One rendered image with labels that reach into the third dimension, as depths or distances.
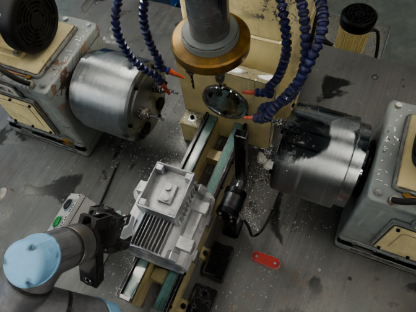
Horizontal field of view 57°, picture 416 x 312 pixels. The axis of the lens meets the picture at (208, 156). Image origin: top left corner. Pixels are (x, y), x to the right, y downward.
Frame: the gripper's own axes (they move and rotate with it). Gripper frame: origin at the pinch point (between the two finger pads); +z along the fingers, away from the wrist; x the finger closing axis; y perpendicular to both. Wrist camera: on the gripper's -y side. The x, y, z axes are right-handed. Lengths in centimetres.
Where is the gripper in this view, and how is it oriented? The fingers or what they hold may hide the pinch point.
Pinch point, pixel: (126, 232)
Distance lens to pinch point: 95.8
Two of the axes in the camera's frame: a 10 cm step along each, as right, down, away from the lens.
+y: 3.0, -9.5, -0.8
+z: 2.6, 0.0, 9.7
